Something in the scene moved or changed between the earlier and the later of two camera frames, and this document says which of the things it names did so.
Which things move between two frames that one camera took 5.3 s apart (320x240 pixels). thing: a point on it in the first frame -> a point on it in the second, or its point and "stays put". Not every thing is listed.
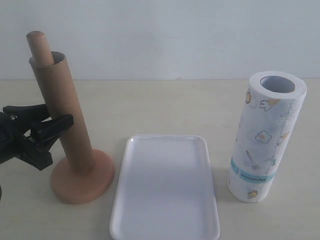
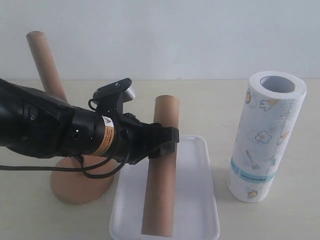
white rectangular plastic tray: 165,190 stays put
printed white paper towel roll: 271,102 stays put
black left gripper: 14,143 -> 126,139
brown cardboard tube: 58,86 -> 158,217
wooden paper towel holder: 75,184 stays put
